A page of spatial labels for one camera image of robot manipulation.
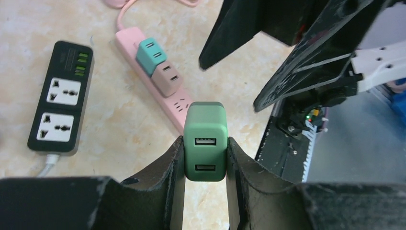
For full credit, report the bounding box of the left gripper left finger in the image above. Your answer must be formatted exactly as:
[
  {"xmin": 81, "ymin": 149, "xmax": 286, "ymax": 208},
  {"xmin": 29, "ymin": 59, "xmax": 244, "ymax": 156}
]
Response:
[{"xmin": 0, "ymin": 137, "xmax": 185, "ymax": 230}]

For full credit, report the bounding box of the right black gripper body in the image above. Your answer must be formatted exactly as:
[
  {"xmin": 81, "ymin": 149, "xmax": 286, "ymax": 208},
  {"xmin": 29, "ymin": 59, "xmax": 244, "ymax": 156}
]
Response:
[{"xmin": 261, "ymin": 0, "xmax": 328, "ymax": 46}]

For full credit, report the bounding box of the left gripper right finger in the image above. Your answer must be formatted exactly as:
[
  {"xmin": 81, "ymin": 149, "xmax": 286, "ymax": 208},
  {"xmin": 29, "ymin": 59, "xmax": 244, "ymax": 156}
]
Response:
[{"xmin": 226, "ymin": 138, "xmax": 406, "ymax": 230}]

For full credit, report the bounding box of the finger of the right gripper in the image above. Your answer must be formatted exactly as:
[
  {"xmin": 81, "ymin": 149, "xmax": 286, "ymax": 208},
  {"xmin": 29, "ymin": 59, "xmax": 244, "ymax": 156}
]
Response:
[
  {"xmin": 199, "ymin": 0, "xmax": 263, "ymax": 70},
  {"xmin": 253, "ymin": 0, "xmax": 390, "ymax": 112}
]

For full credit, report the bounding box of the light green charger plug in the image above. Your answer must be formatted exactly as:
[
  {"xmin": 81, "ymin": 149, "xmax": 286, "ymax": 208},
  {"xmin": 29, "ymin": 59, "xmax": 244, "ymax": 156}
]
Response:
[{"xmin": 183, "ymin": 102, "xmax": 228, "ymax": 182}]

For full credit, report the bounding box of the pink charger plug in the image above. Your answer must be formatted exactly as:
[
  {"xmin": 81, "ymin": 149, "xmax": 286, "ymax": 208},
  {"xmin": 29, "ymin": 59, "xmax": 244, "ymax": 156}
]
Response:
[{"xmin": 151, "ymin": 61, "xmax": 183, "ymax": 98}]

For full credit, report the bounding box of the pink power strip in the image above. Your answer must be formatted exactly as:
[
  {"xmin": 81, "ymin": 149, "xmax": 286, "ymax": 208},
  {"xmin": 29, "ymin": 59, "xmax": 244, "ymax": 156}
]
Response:
[{"xmin": 115, "ymin": 27, "xmax": 193, "ymax": 134}]

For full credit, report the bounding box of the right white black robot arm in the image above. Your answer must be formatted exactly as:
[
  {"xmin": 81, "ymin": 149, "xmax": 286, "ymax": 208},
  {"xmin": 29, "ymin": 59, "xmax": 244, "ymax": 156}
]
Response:
[{"xmin": 199, "ymin": 0, "xmax": 406, "ymax": 114}]

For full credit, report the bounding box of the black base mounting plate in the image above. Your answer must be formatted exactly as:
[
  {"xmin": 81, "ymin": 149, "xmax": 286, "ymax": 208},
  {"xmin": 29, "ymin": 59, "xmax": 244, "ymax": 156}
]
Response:
[{"xmin": 255, "ymin": 100, "xmax": 328, "ymax": 184}]

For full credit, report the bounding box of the black power strip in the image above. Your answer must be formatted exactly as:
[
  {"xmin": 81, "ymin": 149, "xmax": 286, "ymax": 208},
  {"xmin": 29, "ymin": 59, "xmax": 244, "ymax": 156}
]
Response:
[{"xmin": 27, "ymin": 40, "xmax": 94, "ymax": 156}]

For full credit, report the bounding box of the grey coiled power cable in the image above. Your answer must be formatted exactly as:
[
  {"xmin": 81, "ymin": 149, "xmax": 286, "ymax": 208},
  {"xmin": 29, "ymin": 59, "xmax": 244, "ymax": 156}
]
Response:
[{"xmin": 37, "ymin": 154, "xmax": 61, "ymax": 178}]

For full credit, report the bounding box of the pink power strip cable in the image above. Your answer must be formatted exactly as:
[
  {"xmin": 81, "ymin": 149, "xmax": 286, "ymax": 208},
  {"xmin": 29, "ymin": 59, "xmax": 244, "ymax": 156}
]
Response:
[{"xmin": 104, "ymin": 0, "xmax": 201, "ymax": 33}]

